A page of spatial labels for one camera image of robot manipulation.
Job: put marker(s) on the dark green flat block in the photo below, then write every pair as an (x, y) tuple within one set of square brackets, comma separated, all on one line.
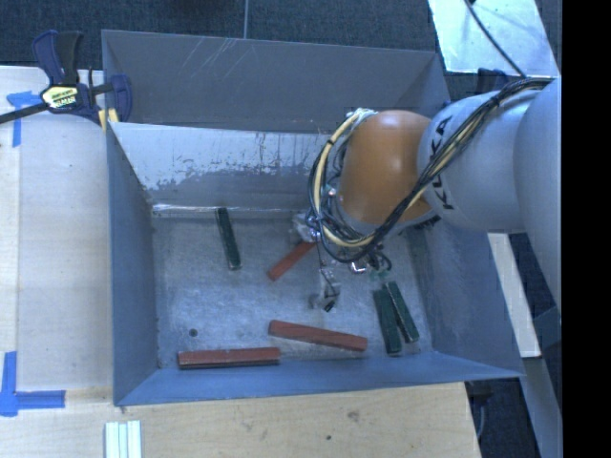
[(228, 239), (404, 313), (387, 325)]

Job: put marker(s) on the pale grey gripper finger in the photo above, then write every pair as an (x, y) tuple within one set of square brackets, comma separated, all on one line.
[(316, 300), (331, 290)]

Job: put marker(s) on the pale wood flat board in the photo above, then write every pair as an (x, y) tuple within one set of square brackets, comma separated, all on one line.
[(62, 256)]

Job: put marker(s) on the black cylinder on white bracket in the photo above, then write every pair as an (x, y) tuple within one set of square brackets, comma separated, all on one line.
[(358, 267)]

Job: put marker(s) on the red-brown flat block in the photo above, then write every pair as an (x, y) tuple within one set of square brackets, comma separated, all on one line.
[(288, 263), (229, 357), (317, 336)]

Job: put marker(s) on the grey metal bin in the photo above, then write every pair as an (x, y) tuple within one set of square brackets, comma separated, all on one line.
[(229, 89)]

